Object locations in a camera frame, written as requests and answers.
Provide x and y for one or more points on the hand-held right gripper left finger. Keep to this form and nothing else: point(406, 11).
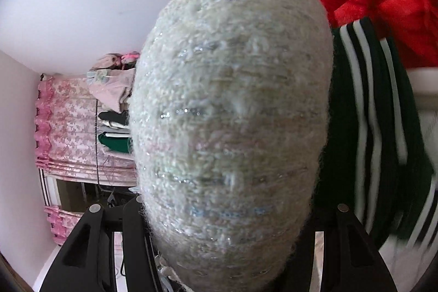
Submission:
point(133, 230)

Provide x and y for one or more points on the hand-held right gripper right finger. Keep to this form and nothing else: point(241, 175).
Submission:
point(345, 244)

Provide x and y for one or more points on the white fuzzy knit sweater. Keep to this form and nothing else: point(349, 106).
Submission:
point(226, 107)

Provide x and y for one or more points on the metal clothes rack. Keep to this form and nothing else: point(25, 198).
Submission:
point(97, 162)

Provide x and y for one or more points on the pile of pink clothes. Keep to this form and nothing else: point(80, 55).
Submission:
point(113, 83)

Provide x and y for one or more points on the green folded cloth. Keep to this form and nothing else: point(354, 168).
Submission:
point(114, 143)

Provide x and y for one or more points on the black folded cloth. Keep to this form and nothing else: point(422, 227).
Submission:
point(113, 116)

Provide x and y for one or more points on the pink patterned curtain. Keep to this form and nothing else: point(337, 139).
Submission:
point(68, 127)

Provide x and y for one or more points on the dark green striped garment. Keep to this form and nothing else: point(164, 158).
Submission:
point(349, 100)

